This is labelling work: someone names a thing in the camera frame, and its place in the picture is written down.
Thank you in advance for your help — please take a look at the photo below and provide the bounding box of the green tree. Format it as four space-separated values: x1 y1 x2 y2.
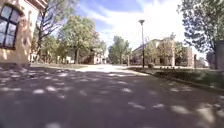
107 35 132 66

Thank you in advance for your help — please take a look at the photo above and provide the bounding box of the street lamp pole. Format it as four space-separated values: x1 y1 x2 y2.
138 19 146 69

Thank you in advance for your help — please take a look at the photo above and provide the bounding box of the grey asphalt path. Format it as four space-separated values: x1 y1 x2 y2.
0 63 224 128

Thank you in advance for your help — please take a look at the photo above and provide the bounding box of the small bush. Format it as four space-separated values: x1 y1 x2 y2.
147 62 156 70

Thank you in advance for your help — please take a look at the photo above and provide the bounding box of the row of trees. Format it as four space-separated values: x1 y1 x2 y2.
31 0 108 65

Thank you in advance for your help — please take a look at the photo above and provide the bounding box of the tan building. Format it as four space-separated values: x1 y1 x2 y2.
131 38 195 67

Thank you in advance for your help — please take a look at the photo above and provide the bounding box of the grass strip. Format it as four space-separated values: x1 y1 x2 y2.
128 65 224 90

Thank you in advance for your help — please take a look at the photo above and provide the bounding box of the beige brick building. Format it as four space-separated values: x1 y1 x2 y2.
0 0 49 66

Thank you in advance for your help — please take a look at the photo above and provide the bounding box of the large tree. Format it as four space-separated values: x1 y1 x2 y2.
177 0 224 70

